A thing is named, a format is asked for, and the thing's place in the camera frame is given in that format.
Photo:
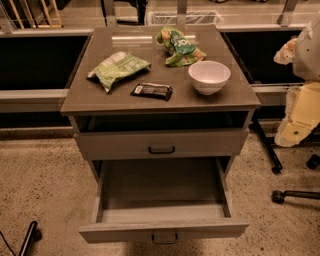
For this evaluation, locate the light green jalapeno chip bag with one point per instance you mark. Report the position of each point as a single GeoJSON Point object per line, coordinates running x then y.
{"type": "Point", "coordinates": [117, 67]}

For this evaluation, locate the open middle drawer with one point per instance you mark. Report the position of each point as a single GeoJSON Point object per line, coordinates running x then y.
{"type": "Point", "coordinates": [163, 201]}

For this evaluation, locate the black snack bar wrapper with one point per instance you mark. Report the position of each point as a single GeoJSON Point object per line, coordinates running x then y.
{"type": "Point", "coordinates": [151, 90]}

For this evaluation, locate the grey drawer cabinet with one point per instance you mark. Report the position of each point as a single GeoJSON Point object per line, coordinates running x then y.
{"type": "Point", "coordinates": [90, 109]}

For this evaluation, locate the wooden chair frame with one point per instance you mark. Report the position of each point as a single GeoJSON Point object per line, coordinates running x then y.
{"type": "Point", "coordinates": [25, 14]}

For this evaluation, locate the crumpled green chip bag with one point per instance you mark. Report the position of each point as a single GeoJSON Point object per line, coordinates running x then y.
{"type": "Point", "coordinates": [182, 51]}

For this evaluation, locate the white wire basket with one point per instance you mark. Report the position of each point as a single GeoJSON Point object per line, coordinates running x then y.
{"type": "Point", "coordinates": [193, 18]}

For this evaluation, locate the white bowl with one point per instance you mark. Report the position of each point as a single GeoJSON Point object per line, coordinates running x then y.
{"type": "Point", "coordinates": [208, 77]}

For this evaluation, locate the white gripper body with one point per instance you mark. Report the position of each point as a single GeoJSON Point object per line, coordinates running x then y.
{"type": "Point", "coordinates": [309, 56]}

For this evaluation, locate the black stand leg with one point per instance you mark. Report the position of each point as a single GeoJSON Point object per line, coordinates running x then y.
{"type": "Point", "coordinates": [33, 235]}

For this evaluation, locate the closed top drawer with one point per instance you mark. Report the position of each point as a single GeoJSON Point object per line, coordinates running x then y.
{"type": "Point", "coordinates": [160, 144]}

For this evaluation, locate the black office chair base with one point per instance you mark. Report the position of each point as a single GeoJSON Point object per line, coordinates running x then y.
{"type": "Point", "coordinates": [277, 195]}

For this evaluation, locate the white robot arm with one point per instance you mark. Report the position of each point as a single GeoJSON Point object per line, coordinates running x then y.
{"type": "Point", "coordinates": [303, 52]}

